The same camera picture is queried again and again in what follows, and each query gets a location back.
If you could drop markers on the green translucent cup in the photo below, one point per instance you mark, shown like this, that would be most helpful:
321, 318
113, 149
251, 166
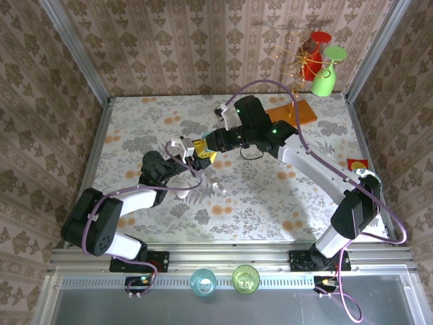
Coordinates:
246, 279

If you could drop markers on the grey metal panel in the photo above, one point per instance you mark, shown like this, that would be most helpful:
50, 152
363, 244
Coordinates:
236, 308

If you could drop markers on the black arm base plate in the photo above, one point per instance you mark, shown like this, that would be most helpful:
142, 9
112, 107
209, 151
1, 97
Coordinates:
159, 260
299, 260

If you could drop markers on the green plastic wine glass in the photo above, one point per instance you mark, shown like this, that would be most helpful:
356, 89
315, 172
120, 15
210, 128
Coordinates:
323, 86

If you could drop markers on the blue translucent cup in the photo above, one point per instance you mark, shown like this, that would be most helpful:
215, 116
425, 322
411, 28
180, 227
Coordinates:
203, 282

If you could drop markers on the small black circuit board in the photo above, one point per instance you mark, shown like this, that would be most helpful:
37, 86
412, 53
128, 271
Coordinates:
326, 282
140, 281

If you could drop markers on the red packet yellow circle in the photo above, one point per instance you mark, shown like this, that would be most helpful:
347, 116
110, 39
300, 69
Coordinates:
352, 162

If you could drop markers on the white earbud charging case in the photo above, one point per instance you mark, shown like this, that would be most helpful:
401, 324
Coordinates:
183, 193

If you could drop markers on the red plastic wine glass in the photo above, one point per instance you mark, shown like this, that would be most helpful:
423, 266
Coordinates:
320, 36

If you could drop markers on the aluminium mounting rail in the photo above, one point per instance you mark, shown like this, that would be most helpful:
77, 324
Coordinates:
230, 257

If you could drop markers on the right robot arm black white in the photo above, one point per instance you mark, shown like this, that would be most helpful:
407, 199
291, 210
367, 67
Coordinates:
321, 172

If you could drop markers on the leaf patterned bowl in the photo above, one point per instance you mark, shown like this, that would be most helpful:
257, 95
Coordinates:
362, 171

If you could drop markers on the aluminium frame post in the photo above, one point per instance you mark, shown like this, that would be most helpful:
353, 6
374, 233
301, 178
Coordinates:
375, 47
72, 47

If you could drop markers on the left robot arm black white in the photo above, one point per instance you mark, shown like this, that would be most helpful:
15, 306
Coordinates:
135, 201

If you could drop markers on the aluminium table side rail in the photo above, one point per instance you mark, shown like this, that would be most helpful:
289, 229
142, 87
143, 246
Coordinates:
360, 135
95, 149

